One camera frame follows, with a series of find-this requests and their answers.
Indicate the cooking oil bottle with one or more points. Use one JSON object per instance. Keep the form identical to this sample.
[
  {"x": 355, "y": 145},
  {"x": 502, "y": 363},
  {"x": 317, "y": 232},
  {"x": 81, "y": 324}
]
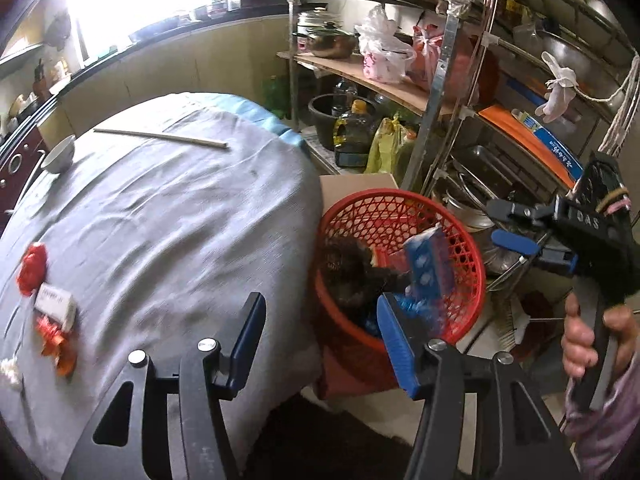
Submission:
[{"x": 355, "y": 135}]

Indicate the red plastic basket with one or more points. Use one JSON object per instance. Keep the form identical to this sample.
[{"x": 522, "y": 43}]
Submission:
[{"x": 360, "y": 337}]

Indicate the yellow plastic bag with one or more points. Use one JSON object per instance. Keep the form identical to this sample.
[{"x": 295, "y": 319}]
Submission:
[{"x": 382, "y": 147}]

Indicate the long wooden stick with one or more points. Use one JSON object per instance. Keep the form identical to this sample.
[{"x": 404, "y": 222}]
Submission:
[{"x": 160, "y": 138}]

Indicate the clear plastic bottle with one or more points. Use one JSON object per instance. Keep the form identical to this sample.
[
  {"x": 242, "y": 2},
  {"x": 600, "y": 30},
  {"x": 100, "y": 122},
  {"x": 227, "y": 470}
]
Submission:
[{"x": 345, "y": 91}]

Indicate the person's right forearm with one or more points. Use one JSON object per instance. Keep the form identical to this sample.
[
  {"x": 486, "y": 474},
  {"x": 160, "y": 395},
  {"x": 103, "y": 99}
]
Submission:
[{"x": 605, "y": 435}]

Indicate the stacked steel steamer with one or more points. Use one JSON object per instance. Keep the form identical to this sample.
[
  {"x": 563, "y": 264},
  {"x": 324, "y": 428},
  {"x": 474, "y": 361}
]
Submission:
[{"x": 312, "y": 19}]

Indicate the blue table cover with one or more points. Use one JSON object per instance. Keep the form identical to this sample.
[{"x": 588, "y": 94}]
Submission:
[{"x": 272, "y": 122}]

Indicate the blue patterned packet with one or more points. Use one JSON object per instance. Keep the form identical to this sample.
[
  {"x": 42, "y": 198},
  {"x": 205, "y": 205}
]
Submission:
[{"x": 427, "y": 265}]

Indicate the red shopping bag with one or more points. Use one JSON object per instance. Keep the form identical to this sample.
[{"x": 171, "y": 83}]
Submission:
[{"x": 435, "y": 55}]

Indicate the steel basin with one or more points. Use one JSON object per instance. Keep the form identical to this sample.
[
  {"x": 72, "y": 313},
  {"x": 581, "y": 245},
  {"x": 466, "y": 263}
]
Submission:
[{"x": 570, "y": 55}]

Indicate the hand broom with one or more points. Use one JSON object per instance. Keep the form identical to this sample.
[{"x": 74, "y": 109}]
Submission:
[{"x": 510, "y": 322}]

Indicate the red plastic bag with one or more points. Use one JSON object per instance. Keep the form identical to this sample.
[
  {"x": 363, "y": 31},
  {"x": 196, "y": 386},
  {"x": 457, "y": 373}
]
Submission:
[{"x": 32, "y": 265}]

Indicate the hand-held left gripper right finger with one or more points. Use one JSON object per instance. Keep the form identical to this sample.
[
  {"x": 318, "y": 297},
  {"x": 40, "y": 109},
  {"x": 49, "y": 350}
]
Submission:
[{"x": 395, "y": 345}]

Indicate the person's right hand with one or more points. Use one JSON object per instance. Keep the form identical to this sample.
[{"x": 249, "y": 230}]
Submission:
[{"x": 572, "y": 340}]

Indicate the maroon oven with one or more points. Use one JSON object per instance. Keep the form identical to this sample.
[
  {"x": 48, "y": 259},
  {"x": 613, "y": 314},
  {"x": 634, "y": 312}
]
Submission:
[{"x": 15, "y": 170}]

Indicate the white orange box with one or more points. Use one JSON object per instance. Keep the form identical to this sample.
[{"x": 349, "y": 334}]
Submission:
[{"x": 55, "y": 304}]

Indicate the knife block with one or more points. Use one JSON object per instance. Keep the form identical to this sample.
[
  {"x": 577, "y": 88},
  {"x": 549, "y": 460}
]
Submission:
[{"x": 40, "y": 82}]

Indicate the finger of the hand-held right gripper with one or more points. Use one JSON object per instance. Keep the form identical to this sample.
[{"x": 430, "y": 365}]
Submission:
[
  {"x": 517, "y": 243},
  {"x": 520, "y": 211}
]

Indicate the green bottle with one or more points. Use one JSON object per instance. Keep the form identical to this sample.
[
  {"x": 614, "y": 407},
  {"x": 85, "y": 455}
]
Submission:
[{"x": 275, "y": 97}]

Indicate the pink white plastic bag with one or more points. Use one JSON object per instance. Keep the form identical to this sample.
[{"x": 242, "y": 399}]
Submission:
[{"x": 382, "y": 60}]

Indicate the white ceramic bowl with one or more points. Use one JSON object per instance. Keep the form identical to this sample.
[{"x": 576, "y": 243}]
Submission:
[{"x": 60, "y": 156}]

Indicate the cardboard box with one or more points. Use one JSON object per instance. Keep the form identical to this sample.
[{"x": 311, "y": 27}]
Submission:
[{"x": 350, "y": 185}]

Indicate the hanging dark bag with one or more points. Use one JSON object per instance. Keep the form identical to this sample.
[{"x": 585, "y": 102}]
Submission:
[{"x": 57, "y": 32}]

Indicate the metal shelf rack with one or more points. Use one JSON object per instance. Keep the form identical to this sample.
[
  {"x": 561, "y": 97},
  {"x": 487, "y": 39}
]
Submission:
[{"x": 439, "y": 85}]

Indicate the blue flat box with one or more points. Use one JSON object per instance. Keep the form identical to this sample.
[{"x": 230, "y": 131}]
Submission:
[{"x": 550, "y": 147}]

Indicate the orange board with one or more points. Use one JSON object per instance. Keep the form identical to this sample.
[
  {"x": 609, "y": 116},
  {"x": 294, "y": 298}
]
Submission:
[{"x": 505, "y": 125}]

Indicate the black bucket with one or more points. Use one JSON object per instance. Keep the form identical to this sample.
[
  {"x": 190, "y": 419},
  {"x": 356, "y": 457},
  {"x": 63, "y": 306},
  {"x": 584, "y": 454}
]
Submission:
[{"x": 320, "y": 115}]

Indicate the white hanging glove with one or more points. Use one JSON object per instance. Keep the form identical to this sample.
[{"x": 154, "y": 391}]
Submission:
[{"x": 557, "y": 95}]

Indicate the orange snack wrapper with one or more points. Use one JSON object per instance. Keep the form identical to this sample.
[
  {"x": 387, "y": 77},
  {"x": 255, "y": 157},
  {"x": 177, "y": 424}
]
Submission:
[{"x": 57, "y": 347}]

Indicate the black plastic bag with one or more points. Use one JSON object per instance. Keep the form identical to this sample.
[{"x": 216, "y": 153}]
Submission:
[{"x": 350, "y": 270}]

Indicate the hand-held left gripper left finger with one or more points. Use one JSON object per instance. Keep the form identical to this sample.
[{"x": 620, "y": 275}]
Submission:
[{"x": 245, "y": 345}]

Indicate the dark brown stand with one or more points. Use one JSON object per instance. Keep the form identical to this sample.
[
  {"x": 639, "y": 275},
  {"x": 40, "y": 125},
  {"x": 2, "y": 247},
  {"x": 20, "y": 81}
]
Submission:
[{"x": 355, "y": 375}]

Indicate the white tissue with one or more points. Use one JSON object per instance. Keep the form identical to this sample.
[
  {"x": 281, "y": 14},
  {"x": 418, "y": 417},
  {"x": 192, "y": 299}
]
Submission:
[{"x": 10, "y": 372}]

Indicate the steel pot with lid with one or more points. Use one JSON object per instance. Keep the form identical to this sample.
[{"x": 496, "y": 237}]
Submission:
[{"x": 327, "y": 42}]

